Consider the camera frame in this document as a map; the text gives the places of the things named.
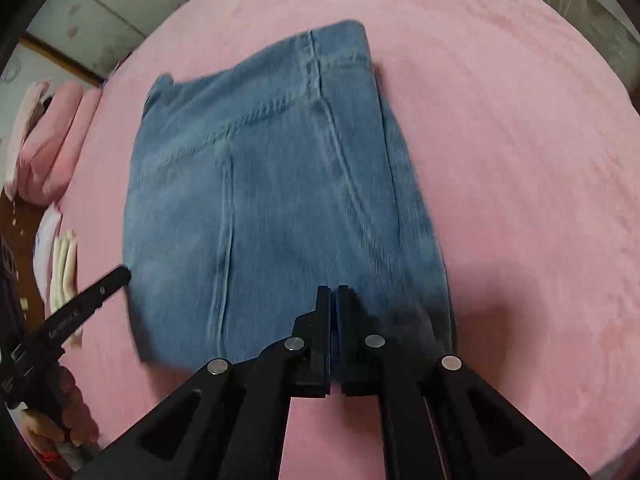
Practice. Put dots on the pink folded quilt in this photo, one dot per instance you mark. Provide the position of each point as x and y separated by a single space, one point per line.
60 135

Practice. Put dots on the blue denim jacket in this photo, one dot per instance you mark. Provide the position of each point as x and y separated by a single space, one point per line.
275 185

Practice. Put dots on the floral wardrobe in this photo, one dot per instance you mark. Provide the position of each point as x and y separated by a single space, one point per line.
100 20

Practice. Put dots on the pink bed blanket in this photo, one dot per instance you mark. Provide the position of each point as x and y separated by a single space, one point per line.
500 135

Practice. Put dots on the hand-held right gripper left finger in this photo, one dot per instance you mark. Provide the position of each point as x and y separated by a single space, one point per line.
322 330

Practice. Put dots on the person's left hand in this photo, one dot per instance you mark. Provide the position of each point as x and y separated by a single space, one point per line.
42 427

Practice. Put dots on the pink lace-trimmed pillow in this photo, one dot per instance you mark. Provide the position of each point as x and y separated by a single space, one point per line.
25 125

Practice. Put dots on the cream folded cloth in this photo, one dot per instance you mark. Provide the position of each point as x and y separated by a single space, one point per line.
65 265

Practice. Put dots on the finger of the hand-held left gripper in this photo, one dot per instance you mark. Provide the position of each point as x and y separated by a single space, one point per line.
107 285

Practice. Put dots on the wooden headboard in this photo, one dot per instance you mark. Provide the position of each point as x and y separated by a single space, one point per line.
15 220

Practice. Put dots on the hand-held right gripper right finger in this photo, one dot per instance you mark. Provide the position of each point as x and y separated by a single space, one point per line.
342 330

